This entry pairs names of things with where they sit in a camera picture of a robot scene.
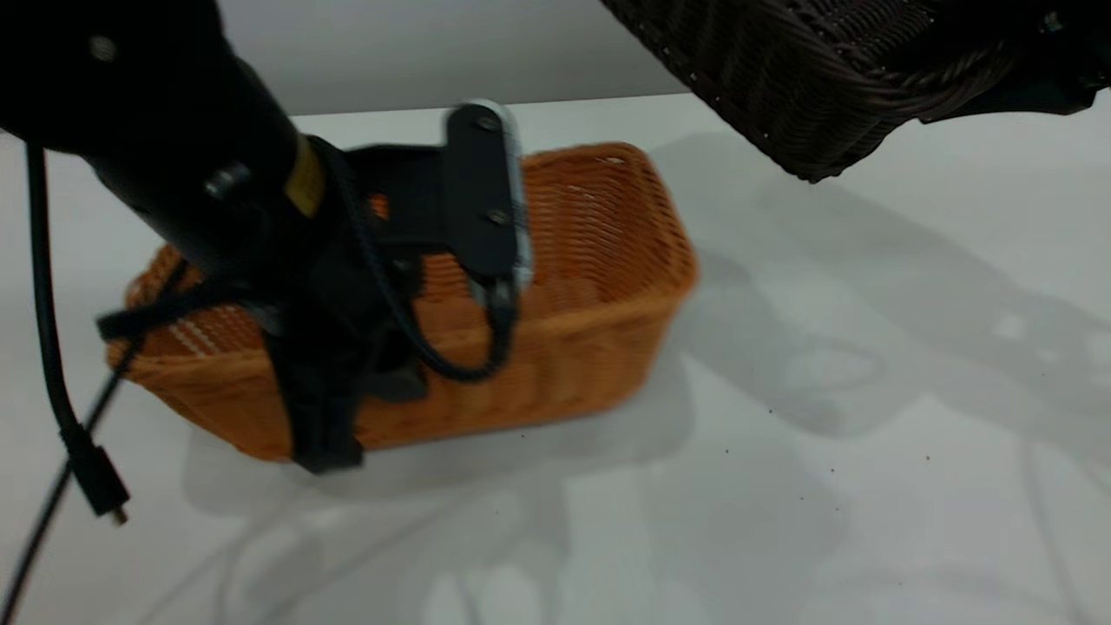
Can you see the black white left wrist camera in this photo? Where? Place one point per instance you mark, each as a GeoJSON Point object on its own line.
{"type": "Point", "coordinates": [482, 191]}

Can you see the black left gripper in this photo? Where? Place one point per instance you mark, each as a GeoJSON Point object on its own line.
{"type": "Point", "coordinates": [321, 347]}

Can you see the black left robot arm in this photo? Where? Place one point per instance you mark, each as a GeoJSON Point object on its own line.
{"type": "Point", "coordinates": [130, 87]}

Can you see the dark brown wicker basket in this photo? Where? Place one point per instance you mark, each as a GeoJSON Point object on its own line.
{"type": "Point", "coordinates": [781, 78]}

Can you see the light brown wicker basket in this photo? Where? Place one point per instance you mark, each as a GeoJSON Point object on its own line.
{"type": "Point", "coordinates": [590, 330]}

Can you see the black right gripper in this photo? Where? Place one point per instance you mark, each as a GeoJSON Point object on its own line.
{"type": "Point", "coordinates": [1081, 43]}

